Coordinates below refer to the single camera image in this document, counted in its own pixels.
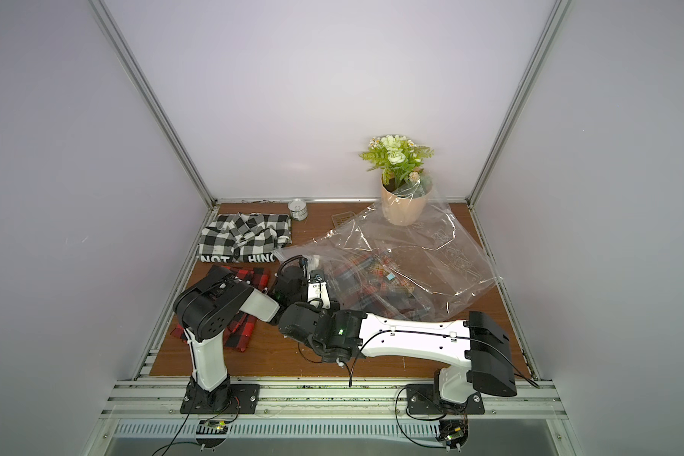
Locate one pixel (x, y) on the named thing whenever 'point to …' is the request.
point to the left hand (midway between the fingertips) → (344, 285)
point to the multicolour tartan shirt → (374, 283)
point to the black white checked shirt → (244, 237)
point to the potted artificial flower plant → (406, 185)
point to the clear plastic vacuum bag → (416, 270)
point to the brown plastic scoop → (340, 218)
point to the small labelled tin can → (298, 210)
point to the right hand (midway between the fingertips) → (304, 295)
